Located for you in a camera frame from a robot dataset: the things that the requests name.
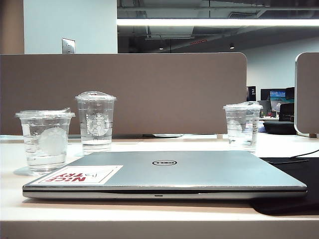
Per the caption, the short clear plastic cup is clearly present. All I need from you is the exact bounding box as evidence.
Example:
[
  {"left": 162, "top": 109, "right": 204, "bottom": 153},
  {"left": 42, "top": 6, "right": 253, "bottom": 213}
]
[{"left": 14, "top": 107, "right": 76, "bottom": 175}]

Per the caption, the silver Dell laptop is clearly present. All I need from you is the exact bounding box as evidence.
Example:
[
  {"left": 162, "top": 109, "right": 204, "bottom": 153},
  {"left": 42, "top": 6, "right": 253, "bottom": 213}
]
[{"left": 21, "top": 151, "right": 307, "bottom": 200}]

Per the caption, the tall clear Starbucks cup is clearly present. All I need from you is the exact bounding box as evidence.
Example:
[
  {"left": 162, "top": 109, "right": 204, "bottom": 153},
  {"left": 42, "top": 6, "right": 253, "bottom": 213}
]
[{"left": 75, "top": 91, "right": 118, "bottom": 153}]

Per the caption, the clear cup with label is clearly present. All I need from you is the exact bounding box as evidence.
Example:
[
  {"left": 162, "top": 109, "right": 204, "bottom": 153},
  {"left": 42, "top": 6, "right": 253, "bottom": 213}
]
[{"left": 222, "top": 101, "right": 263, "bottom": 153}]

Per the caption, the wide brown desk divider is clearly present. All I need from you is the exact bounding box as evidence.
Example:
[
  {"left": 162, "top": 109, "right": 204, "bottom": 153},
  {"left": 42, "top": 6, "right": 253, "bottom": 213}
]
[{"left": 0, "top": 52, "right": 247, "bottom": 136}]

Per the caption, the black sign with number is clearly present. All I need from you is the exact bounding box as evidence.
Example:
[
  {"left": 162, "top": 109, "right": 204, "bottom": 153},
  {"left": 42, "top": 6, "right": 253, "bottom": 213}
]
[{"left": 246, "top": 86, "right": 257, "bottom": 102}]

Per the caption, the long ceiling light strip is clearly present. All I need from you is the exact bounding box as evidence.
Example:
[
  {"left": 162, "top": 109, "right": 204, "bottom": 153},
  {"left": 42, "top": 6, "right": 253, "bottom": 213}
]
[{"left": 116, "top": 18, "right": 319, "bottom": 26}]

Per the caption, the monitor with beach picture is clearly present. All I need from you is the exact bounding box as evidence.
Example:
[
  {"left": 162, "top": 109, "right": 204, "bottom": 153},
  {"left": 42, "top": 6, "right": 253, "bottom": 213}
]
[{"left": 269, "top": 91, "right": 286, "bottom": 112}]

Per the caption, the black round cushion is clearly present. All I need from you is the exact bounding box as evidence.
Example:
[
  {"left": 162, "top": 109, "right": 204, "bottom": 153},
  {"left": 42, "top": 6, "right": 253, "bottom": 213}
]
[{"left": 263, "top": 120, "right": 297, "bottom": 135}]

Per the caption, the black office chair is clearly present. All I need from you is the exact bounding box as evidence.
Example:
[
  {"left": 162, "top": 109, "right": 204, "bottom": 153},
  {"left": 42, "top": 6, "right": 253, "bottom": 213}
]
[{"left": 278, "top": 103, "right": 295, "bottom": 122}]

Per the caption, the brown divider with white edge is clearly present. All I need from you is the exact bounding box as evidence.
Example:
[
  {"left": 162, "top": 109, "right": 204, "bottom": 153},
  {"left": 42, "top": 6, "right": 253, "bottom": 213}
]
[{"left": 294, "top": 52, "right": 319, "bottom": 138}]

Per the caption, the black mouse pad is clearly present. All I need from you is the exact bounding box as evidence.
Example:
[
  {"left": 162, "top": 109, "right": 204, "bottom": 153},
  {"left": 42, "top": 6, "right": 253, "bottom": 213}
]
[{"left": 249, "top": 157, "right": 319, "bottom": 216}]

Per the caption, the metal wall switch plate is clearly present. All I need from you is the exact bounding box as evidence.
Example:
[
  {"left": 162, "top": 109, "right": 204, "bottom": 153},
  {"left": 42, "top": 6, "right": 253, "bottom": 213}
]
[{"left": 61, "top": 37, "right": 76, "bottom": 54}]

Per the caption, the black cable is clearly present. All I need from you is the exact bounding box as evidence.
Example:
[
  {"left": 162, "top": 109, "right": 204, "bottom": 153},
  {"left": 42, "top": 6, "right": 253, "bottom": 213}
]
[{"left": 290, "top": 148, "right": 319, "bottom": 159}]

